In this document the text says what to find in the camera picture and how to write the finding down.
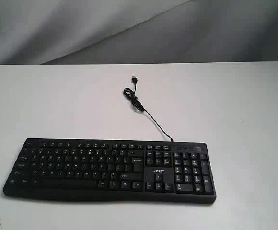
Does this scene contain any black acer keyboard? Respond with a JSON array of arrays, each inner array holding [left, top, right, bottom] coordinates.
[[3, 138, 216, 204]]

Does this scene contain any black keyboard usb cable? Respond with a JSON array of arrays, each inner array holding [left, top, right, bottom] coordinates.
[[123, 76, 174, 142]]

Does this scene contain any grey backdrop cloth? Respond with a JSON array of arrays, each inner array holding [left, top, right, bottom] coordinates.
[[0, 0, 278, 65]]

